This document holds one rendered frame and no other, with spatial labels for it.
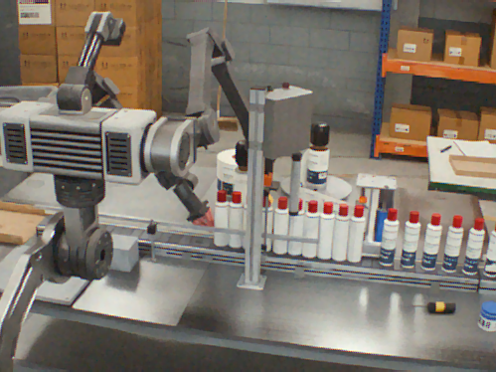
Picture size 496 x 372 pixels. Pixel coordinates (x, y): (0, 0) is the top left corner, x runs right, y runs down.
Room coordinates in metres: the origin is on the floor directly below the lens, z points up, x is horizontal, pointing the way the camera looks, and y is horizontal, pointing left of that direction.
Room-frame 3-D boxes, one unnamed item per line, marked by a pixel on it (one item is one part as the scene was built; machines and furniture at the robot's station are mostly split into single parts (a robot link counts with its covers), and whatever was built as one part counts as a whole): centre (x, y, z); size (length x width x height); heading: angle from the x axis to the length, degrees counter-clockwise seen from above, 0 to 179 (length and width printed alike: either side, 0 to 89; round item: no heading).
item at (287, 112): (1.96, -0.10, 1.38); 0.17 x 0.10 x 0.19; 134
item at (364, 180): (2.08, -0.45, 1.14); 0.14 x 0.11 x 0.01; 79
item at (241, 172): (2.36, 0.01, 1.03); 0.09 x 0.09 x 0.30
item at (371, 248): (2.07, -0.44, 1.01); 0.14 x 0.13 x 0.26; 79
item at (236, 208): (2.08, 0.03, 0.98); 0.05 x 0.05 x 0.20
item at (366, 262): (2.07, -0.01, 0.86); 1.65 x 0.08 x 0.04; 79
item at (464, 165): (3.14, -1.25, 0.82); 0.34 x 0.24 x 0.03; 83
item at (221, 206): (2.09, 0.09, 0.98); 0.05 x 0.05 x 0.20
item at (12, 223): (2.26, 0.97, 0.85); 0.30 x 0.26 x 0.04; 79
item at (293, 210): (1.94, -0.15, 1.18); 0.04 x 0.04 x 0.21
